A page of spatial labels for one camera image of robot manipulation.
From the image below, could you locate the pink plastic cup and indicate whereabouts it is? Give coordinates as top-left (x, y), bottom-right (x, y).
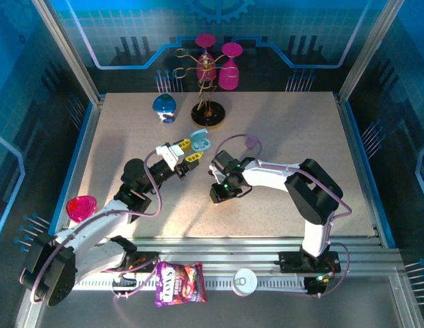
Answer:
top-left (66, 195), bottom-right (98, 222)

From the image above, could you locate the blue earbud charging case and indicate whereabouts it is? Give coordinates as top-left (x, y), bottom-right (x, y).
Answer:
top-left (189, 128), bottom-right (213, 153)

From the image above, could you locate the aluminium frame beam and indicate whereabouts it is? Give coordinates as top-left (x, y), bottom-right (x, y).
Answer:
top-left (30, 237), bottom-right (410, 291)

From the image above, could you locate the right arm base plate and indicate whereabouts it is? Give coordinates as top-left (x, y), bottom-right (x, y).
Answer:
top-left (278, 251), bottom-right (342, 274)

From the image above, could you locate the aluminium frame post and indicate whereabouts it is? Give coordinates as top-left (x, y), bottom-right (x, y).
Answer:
top-left (31, 0), bottom-right (105, 105)
top-left (336, 0), bottom-right (406, 100)

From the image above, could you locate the silver tin can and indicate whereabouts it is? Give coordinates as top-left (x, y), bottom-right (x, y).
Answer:
top-left (231, 268), bottom-right (259, 297)

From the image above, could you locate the aluminium side rail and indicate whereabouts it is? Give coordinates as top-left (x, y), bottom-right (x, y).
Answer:
top-left (49, 97), bottom-right (105, 249)
top-left (334, 92), bottom-right (396, 249)

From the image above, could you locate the purple candy bag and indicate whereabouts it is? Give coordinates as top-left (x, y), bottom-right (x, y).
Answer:
top-left (153, 261), bottom-right (208, 308)

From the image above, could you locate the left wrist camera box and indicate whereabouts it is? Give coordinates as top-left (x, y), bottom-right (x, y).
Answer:
top-left (155, 141), bottom-right (185, 170)

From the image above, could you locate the blue cup on stand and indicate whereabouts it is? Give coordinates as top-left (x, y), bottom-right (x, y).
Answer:
top-left (153, 94), bottom-right (177, 124)

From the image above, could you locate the white slotted cable duct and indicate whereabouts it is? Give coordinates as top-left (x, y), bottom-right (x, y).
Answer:
top-left (73, 277), bottom-right (310, 292)

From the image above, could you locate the gold wire glass rack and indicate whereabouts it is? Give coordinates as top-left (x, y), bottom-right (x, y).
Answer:
top-left (173, 47), bottom-right (240, 130)

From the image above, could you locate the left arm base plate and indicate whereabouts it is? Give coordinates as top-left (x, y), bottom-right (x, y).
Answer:
top-left (95, 251), bottom-right (160, 274)

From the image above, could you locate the pink wine glass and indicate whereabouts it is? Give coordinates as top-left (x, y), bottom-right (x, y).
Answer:
top-left (194, 33), bottom-right (218, 82)
top-left (217, 42), bottom-right (243, 92)

